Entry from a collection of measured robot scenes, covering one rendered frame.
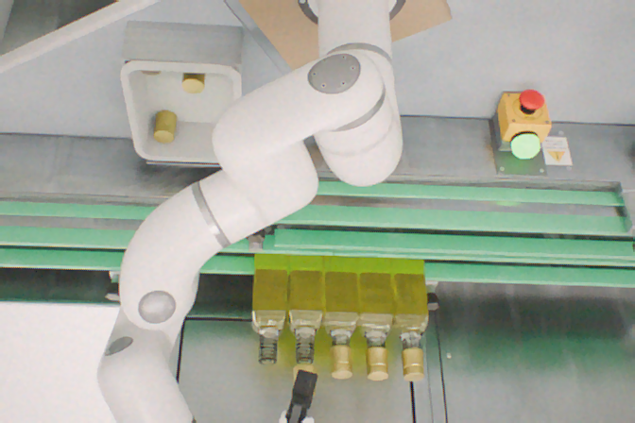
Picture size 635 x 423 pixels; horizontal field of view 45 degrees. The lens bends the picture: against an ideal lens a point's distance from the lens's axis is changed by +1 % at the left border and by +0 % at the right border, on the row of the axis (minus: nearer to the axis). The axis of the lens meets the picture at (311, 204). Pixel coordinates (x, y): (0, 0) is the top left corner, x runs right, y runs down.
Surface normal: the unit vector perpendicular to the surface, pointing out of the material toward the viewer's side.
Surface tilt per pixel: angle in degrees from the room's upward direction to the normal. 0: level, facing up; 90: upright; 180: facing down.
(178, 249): 58
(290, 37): 1
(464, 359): 90
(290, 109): 78
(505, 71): 0
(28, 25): 90
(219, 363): 90
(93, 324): 90
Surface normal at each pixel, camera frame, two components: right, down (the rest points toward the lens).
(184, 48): 0.07, -0.56
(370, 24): 0.37, -0.53
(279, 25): 0.00, 0.82
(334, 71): -0.26, -0.54
